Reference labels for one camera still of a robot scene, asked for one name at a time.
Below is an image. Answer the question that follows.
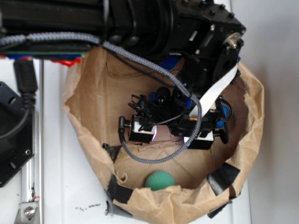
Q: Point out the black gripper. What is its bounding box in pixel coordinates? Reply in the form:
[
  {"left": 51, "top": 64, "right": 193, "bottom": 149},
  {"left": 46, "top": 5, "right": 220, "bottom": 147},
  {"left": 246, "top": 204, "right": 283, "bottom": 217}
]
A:
[{"left": 127, "top": 87, "right": 224, "bottom": 150}]

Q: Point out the green dimpled ball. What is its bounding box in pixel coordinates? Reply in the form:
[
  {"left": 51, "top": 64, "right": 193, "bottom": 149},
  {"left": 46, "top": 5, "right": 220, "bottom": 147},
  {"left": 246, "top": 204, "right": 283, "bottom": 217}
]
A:
[{"left": 145, "top": 171, "right": 176, "bottom": 191}]

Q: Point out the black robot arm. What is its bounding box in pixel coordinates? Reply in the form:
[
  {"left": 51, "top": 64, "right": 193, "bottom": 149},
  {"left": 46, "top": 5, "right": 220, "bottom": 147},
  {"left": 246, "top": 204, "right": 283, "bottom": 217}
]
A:
[{"left": 0, "top": 0, "right": 246, "bottom": 149}]

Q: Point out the brown paper bag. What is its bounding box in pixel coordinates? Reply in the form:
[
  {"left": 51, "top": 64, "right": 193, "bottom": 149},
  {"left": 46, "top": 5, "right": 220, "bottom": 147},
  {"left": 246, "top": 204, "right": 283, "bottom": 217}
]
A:
[{"left": 63, "top": 48, "right": 264, "bottom": 224}]

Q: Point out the black plug connector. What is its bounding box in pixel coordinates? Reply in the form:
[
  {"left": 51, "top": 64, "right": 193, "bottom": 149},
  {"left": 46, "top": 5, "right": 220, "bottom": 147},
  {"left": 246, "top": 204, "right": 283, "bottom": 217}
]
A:
[{"left": 14, "top": 60, "right": 38, "bottom": 110}]

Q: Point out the white ribbon cable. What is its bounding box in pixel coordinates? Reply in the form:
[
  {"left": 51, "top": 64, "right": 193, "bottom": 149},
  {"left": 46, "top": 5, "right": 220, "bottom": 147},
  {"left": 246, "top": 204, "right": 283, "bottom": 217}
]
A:
[{"left": 188, "top": 58, "right": 239, "bottom": 117}]

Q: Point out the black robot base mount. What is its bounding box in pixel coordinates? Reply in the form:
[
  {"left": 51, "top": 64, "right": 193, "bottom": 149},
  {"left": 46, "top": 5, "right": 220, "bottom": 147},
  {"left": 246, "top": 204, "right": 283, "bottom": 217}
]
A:
[{"left": 0, "top": 82, "right": 33, "bottom": 187}]

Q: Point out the aluminium extrusion rail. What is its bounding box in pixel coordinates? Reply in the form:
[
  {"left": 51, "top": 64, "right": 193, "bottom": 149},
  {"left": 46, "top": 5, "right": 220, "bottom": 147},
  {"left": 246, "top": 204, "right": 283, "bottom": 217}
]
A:
[{"left": 14, "top": 59, "right": 43, "bottom": 224}]

